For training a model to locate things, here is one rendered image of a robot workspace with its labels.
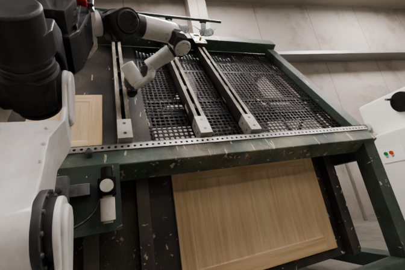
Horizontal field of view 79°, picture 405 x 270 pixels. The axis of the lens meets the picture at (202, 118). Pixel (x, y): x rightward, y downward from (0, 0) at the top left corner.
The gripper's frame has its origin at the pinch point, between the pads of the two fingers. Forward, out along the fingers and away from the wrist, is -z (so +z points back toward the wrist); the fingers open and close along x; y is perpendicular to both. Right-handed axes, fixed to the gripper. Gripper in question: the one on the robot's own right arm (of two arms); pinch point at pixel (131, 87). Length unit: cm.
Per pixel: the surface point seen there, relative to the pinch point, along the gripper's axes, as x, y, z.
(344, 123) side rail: -29, -128, 23
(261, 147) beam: -38, -57, 36
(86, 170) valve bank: -40, 20, 38
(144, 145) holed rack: -32.9, -1.9, 31.9
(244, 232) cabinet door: -81, -51, 22
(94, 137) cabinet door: -27.4, 18.4, 21.5
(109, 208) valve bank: -53, 13, 47
